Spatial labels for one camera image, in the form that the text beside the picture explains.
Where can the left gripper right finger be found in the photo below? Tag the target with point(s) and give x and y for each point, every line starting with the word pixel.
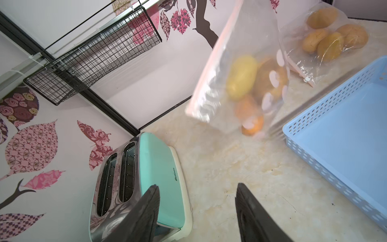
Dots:
pixel 255 224

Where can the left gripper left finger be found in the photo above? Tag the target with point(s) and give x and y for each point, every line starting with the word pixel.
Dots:
pixel 140 224

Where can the orange potato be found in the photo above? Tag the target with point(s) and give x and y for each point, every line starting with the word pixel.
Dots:
pixel 331 47
pixel 271 83
pixel 311 42
pixel 322 18
pixel 250 115
pixel 355 36

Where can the clear zipper bag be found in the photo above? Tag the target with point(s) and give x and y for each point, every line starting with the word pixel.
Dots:
pixel 307 65
pixel 251 29

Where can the yellow green potato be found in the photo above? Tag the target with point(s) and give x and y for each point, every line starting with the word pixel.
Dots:
pixel 241 77

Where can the mint green toaster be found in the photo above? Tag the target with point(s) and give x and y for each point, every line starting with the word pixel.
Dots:
pixel 124 177

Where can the light blue plastic basket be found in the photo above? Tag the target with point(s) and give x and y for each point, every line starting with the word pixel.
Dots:
pixel 343 137

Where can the black wire basket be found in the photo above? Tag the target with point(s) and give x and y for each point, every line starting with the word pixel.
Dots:
pixel 85 64

